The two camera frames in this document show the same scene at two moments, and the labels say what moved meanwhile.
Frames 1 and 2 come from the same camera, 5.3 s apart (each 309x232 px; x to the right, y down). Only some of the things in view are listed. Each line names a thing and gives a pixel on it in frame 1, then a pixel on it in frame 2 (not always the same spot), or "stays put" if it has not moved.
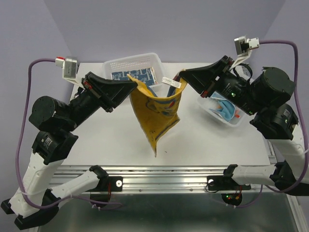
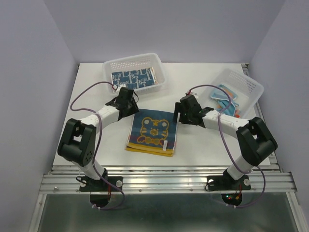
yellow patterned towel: x=156 y=114 -> x=153 y=131
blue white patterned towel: x=146 y=75 stays put
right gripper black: x=204 y=79 -> x=178 y=108
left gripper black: x=111 y=92 -> x=134 y=108
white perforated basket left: x=135 y=62 stays put
